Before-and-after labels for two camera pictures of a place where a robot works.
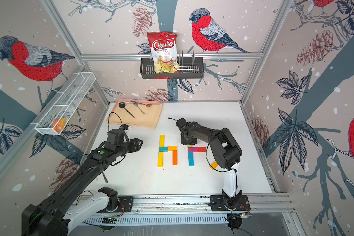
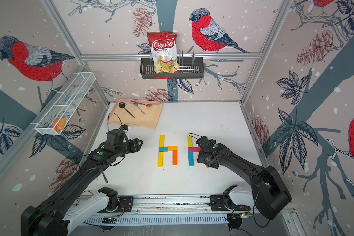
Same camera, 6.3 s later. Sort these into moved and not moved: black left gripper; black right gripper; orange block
Moved: black right gripper
Not moved: black left gripper; orange block
